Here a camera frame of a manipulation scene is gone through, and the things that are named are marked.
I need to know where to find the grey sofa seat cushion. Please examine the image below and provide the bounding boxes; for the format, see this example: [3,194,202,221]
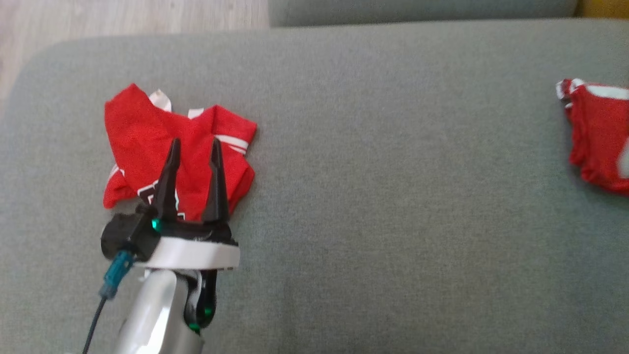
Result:
[0,19,629,354]

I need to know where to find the red Bulls jersey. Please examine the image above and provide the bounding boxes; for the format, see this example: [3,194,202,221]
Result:
[556,79,629,196]

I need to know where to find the left thin black cable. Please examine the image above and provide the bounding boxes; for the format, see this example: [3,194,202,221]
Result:
[81,297,108,354]

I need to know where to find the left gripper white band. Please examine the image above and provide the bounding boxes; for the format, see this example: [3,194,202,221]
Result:
[135,138,241,271]

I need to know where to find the red jersey with white sleeves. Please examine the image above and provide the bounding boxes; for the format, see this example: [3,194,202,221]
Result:
[102,84,257,223]

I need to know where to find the yellow object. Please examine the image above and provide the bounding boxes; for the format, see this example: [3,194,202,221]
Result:
[575,0,629,20]

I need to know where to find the left blue cable connector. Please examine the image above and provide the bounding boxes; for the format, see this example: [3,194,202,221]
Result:
[100,251,135,300]

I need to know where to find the grey sofa back cushion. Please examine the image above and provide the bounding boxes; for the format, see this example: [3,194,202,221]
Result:
[268,0,578,28]

